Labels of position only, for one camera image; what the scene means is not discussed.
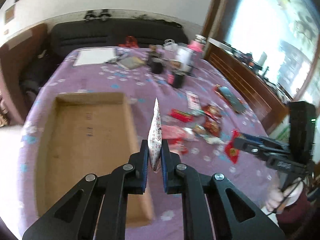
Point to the brown cardboard tray box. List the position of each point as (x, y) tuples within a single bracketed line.
[(84, 133)]

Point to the black cylinder container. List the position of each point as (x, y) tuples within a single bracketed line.
[(155, 63), (176, 78)]

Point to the long pink snack packet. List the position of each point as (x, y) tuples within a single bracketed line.
[(175, 132)]

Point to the brown notebook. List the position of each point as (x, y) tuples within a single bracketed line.
[(130, 63)]

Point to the black leather sofa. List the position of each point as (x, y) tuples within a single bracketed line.
[(66, 37)]

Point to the black cylinder container back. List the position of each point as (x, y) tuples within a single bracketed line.
[(155, 63)]

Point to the white cylindrical jar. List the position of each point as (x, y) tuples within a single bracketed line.
[(184, 56)]

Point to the large red gold-character packet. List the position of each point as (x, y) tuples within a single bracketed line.
[(212, 126)]

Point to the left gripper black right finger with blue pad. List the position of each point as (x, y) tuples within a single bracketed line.
[(213, 208)]

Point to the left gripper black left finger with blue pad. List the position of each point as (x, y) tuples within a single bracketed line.
[(95, 207)]

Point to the white paper sheet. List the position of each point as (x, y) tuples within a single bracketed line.
[(94, 56)]

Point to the smartphone in red case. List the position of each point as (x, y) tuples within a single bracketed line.
[(235, 104)]

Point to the white red-print snack packet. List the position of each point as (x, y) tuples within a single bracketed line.
[(155, 138)]

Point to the wooden side cabinet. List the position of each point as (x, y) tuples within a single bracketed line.
[(265, 104)]

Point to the purple floral tablecloth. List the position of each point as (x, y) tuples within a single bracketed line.
[(142, 88)]

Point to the maroon armchair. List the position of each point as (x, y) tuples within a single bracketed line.
[(16, 54)]

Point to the black cylinder container front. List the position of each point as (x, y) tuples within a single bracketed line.
[(176, 78)]

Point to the red gold candy bar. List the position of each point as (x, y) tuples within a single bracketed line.
[(181, 116)]

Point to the person's right hand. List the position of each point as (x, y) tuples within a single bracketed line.
[(278, 200)]

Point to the white red square snack packet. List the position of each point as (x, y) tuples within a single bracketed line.
[(193, 101)]

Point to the pink lidded bottle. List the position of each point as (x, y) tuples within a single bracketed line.
[(198, 43)]

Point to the red gold-seal candy bar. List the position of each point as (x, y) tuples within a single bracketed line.
[(232, 152)]

